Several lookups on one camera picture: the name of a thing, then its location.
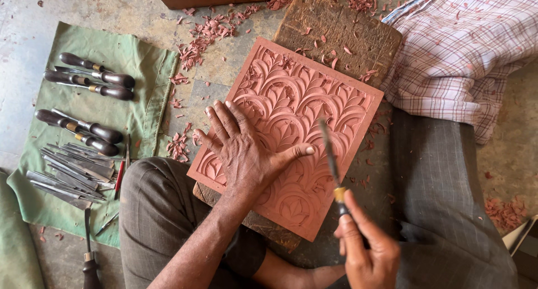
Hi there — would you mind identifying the person's leg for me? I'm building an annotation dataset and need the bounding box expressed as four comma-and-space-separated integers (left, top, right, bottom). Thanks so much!
389, 107, 520, 289
119, 156, 267, 289

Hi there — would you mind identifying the person's right leg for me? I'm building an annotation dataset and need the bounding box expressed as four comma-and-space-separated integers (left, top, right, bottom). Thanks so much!
389, 107, 520, 289

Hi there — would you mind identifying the set of dark-handled chisels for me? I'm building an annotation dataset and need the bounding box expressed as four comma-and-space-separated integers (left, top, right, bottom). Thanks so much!
35, 52, 136, 157

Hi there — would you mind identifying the person's left leg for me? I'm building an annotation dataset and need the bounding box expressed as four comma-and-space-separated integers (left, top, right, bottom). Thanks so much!
119, 156, 267, 289

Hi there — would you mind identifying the small thin metal scriber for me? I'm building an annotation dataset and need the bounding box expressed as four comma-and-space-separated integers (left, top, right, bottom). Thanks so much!
94, 211, 120, 237

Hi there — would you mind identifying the pile of steel carving blades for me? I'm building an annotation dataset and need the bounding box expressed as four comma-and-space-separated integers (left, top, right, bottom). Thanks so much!
26, 143, 127, 210

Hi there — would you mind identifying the person's left hand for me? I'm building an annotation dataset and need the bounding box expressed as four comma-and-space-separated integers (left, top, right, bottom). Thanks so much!
194, 100, 316, 198

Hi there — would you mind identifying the white flat board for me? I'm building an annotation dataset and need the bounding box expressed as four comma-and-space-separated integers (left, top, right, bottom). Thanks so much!
502, 214, 538, 257

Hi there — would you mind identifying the reddish carved wooden panel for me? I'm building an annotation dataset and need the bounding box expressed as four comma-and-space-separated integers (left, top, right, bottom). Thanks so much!
187, 37, 384, 242

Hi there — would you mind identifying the long-shank dark-handled gouge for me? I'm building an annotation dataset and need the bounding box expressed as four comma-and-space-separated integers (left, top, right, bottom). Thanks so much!
82, 208, 102, 289

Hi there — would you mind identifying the red pencil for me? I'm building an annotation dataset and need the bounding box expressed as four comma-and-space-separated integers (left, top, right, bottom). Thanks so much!
114, 160, 126, 200

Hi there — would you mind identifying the checked white and red cloth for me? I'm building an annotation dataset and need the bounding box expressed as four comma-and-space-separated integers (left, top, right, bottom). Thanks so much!
380, 0, 538, 145

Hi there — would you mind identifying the person's right hand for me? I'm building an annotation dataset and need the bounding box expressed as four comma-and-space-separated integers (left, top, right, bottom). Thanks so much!
334, 190, 401, 289

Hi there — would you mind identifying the brass-collared carving tool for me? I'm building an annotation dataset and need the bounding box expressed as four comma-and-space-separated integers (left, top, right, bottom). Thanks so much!
318, 118, 352, 218

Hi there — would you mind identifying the plain green cloth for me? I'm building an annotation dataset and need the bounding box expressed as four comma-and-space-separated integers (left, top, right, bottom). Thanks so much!
0, 171, 45, 289

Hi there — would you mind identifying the large green cloth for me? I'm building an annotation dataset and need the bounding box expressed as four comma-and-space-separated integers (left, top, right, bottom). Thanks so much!
6, 22, 180, 248

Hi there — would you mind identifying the person's bare foot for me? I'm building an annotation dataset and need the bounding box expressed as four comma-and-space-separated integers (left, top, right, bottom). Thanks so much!
252, 248, 347, 289

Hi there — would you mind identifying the heap of reddish wood shavings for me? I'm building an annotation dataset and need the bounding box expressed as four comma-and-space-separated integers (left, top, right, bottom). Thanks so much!
176, 3, 262, 72
483, 196, 528, 233
165, 122, 203, 163
346, 0, 379, 15

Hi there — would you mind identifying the worn wooden work block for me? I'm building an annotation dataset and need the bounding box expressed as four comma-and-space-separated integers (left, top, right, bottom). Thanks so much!
193, 0, 403, 252

